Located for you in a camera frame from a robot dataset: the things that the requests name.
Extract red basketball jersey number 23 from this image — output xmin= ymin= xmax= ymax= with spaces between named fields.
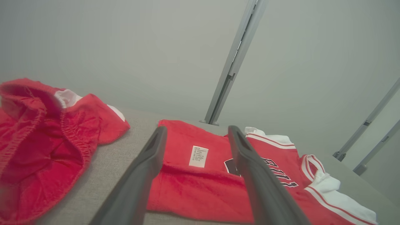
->
xmin=146 ymin=119 xmax=379 ymax=225

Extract red shorts white side stripes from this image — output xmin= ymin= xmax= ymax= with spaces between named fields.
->
xmin=0 ymin=78 xmax=131 ymax=225

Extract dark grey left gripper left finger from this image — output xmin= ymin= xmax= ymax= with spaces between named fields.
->
xmin=89 ymin=126 xmax=168 ymax=225

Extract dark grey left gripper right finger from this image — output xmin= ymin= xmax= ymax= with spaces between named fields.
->
xmin=227 ymin=126 xmax=313 ymax=225

